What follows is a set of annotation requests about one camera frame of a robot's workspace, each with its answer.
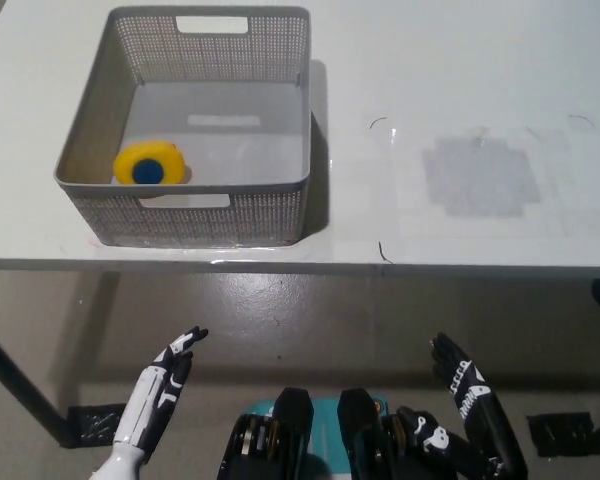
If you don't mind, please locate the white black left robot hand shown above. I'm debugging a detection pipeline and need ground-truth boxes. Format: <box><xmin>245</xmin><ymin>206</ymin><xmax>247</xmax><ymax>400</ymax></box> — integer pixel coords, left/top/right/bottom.
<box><xmin>112</xmin><ymin>325</ymin><xmax>210</xmax><ymax>459</ymax></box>

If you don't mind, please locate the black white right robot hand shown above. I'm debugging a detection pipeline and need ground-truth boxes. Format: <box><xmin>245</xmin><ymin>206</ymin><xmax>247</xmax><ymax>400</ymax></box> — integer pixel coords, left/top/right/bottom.
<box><xmin>396</xmin><ymin>332</ymin><xmax>529</xmax><ymax>475</ymax></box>

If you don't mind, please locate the yellow rubber duck toy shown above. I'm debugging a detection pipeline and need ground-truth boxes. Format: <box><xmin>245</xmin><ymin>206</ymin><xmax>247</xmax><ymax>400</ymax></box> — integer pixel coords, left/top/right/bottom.
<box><xmin>112</xmin><ymin>139</ymin><xmax>192</xmax><ymax>186</ymax></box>

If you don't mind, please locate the black teal robot body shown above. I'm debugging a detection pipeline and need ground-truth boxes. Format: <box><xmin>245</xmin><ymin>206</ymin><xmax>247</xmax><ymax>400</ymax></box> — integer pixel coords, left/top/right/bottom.
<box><xmin>215</xmin><ymin>385</ymin><xmax>461</xmax><ymax>480</ymax></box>

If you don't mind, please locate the grey perforated plastic basket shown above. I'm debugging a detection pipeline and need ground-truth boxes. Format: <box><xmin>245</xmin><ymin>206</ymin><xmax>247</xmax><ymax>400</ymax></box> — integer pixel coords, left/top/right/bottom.
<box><xmin>53</xmin><ymin>4</ymin><xmax>314</xmax><ymax>249</ymax></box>

